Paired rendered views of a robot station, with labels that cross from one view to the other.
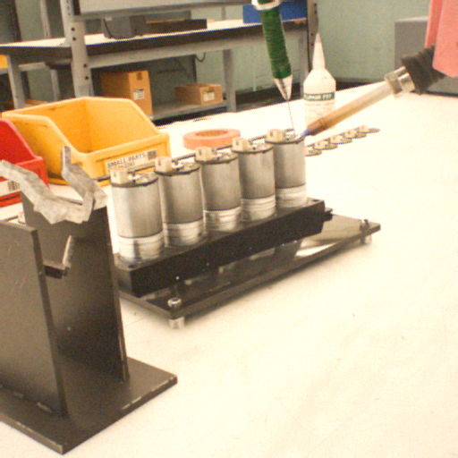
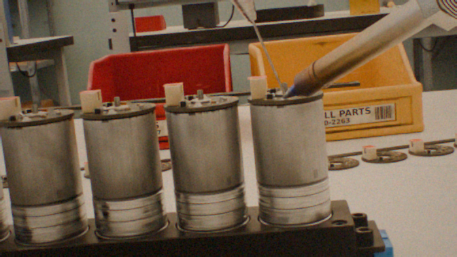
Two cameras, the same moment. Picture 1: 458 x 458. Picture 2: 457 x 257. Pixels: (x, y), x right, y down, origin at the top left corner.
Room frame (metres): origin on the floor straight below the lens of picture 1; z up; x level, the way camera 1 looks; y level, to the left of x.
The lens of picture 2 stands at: (0.25, -0.20, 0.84)
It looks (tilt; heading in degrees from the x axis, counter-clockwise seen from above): 10 degrees down; 45
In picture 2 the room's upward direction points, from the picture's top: 5 degrees counter-clockwise
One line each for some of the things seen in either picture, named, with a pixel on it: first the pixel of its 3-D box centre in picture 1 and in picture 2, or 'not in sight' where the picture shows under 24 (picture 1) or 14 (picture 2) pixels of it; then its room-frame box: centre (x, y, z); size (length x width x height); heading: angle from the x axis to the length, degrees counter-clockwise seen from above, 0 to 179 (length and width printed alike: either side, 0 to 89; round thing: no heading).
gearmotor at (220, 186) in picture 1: (219, 199); (126, 179); (0.39, 0.00, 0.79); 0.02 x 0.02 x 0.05
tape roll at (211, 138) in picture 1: (212, 139); not in sight; (0.74, 0.01, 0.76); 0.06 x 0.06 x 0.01
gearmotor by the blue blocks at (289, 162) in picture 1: (286, 177); (291, 167); (0.43, -0.04, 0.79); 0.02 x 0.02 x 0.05
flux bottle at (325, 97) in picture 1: (319, 81); not in sight; (0.78, -0.11, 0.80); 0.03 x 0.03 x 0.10
